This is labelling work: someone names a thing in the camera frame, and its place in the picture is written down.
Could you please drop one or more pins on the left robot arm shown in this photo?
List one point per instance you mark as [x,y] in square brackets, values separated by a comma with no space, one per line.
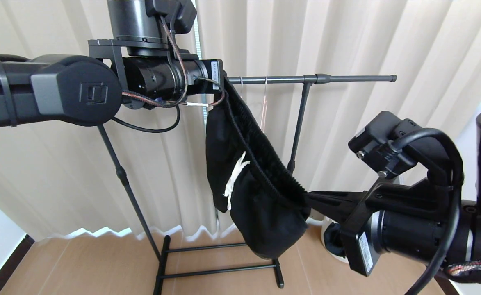
[72,90]

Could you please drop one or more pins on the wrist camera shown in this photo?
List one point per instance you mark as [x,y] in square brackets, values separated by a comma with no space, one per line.
[379,139]
[178,14]

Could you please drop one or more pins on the black clothes rack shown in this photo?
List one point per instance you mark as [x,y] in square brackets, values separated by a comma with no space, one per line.
[326,78]

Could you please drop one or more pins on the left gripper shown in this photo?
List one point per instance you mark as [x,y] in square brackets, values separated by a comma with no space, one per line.
[158,82]

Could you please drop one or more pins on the beige curtain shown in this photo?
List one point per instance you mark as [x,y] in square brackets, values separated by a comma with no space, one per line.
[388,41]

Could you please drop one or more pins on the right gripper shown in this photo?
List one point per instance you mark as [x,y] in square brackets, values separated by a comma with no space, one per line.
[420,237]

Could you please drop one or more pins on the white laundry basket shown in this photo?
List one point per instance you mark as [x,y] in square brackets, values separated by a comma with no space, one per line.
[340,258]

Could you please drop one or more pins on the black garment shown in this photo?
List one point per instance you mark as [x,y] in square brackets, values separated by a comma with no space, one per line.
[333,241]

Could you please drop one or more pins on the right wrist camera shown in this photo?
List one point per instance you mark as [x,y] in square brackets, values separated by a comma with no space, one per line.
[379,139]

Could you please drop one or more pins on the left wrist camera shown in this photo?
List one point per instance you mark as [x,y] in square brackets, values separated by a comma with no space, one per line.
[178,14]

